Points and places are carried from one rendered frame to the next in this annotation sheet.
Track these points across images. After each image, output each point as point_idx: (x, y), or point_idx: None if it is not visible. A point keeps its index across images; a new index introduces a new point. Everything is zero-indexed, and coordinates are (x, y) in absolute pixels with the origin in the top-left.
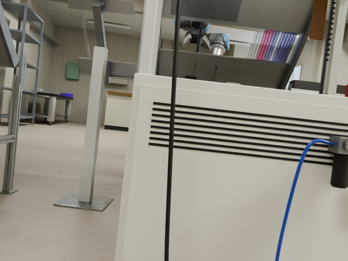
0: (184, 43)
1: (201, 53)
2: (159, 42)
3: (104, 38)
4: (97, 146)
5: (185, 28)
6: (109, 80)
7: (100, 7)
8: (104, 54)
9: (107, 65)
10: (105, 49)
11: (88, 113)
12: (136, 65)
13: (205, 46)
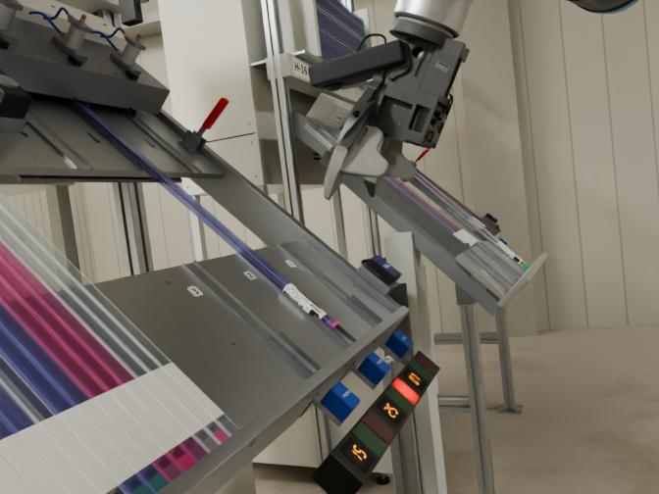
0: (365, 181)
1: (229, 255)
2: (259, 237)
3: (381, 213)
4: (428, 481)
5: (605, 2)
6: (482, 304)
7: (324, 162)
8: (386, 252)
9: (443, 268)
10: (385, 240)
11: None
12: (458, 262)
13: (384, 166)
